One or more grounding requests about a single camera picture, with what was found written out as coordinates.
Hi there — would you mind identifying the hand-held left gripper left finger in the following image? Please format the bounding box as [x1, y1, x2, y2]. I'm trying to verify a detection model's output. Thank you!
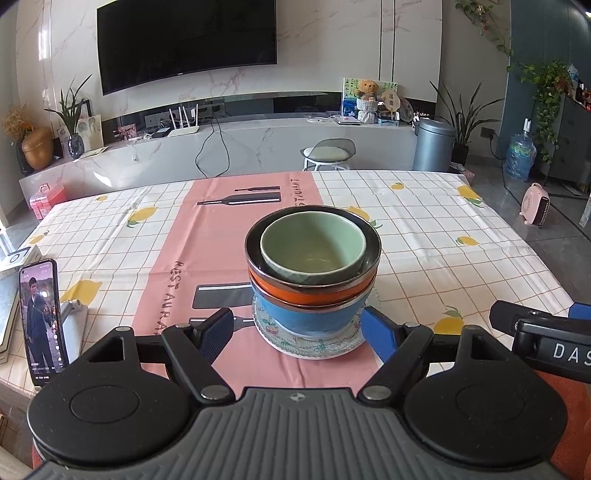
[81, 307, 236, 401]

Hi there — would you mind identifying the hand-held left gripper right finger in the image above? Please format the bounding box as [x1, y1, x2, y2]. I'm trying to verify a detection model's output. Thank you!
[358, 305, 511, 401]

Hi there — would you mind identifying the clear glass plate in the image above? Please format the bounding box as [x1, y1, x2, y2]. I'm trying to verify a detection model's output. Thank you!
[252, 286, 383, 354]

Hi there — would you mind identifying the blue steel bowl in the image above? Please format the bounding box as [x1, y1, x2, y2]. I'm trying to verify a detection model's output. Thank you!
[250, 279, 375, 340]

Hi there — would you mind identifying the white fruit print plate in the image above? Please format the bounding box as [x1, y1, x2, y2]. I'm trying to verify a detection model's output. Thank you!
[259, 323, 368, 361]

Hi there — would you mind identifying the orange steel bowl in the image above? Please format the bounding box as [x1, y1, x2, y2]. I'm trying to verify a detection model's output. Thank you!
[245, 206, 382, 308]

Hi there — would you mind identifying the green ceramic bowl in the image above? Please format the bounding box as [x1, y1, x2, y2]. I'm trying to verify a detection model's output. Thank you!
[260, 213, 369, 283]

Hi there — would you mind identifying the orange red garment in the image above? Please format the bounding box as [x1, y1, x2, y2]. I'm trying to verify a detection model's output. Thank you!
[536, 369, 591, 476]

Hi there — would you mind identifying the pink space heater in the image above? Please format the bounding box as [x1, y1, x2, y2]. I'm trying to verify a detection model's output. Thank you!
[519, 182, 551, 228]

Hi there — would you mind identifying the white phone stand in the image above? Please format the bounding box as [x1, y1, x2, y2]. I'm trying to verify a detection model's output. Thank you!
[58, 299, 88, 365]

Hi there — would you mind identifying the blue water bottle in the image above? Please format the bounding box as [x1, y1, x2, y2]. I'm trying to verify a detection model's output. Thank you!
[503, 117, 537, 182]

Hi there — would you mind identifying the grey blue cabinet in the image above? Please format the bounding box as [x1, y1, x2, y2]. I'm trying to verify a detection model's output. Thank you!
[538, 95, 591, 188]

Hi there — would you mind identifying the tall leafy potted plant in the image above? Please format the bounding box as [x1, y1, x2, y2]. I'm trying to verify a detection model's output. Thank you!
[429, 80, 504, 167]

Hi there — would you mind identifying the black smartphone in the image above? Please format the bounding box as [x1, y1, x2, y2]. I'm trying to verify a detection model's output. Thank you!
[18, 259, 70, 387]

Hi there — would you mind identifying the grey blue trash can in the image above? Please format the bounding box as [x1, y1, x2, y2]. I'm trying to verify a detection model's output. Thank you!
[412, 117, 456, 172]

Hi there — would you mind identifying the small round stool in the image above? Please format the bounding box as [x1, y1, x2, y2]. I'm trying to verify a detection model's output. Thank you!
[300, 138, 356, 172]

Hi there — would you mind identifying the white marble television console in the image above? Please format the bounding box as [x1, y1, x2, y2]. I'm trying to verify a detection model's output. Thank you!
[18, 113, 419, 217]

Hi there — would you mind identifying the white router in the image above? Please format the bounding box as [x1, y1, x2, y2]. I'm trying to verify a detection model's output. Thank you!
[167, 105, 201, 138]

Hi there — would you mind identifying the white device box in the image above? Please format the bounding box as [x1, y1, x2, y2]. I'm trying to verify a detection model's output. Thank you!
[0, 246, 41, 278]

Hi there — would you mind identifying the pink storage box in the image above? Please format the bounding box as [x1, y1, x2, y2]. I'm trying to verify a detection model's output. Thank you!
[29, 183, 63, 220]

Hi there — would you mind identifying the assorted bottles group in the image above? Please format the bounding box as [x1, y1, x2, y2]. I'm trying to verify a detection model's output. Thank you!
[566, 65, 591, 112]

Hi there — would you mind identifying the blue green painting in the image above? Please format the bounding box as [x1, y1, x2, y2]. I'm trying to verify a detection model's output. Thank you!
[342, 77, 399, 123]

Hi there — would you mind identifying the trailing green pothos plant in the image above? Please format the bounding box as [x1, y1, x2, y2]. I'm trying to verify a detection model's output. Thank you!
[508, 60, 573, 164]

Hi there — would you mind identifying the green plant in blue vase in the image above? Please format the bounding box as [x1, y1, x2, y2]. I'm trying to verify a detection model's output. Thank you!
[44, 74, 93, 160]

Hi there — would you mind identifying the round hand fan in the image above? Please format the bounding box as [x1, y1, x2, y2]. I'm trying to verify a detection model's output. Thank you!
[379, 89, 402, 115]

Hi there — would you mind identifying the brown gourd vase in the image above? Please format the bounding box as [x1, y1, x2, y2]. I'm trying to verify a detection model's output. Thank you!
[2, 104, 55, 171]

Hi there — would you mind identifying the black television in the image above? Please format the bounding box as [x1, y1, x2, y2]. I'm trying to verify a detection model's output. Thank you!
[97, 0, 278, 96]

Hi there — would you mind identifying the hanging green vine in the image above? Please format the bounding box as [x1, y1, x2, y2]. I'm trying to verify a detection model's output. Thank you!
[455, 0, 513, 58]

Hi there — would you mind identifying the black cable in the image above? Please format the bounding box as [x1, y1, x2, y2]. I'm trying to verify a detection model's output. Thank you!
[195, 113, 230, 178]

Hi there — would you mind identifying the white portrait drawing frame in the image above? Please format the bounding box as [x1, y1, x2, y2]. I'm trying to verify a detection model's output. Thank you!
[76, 114, 103, 151]

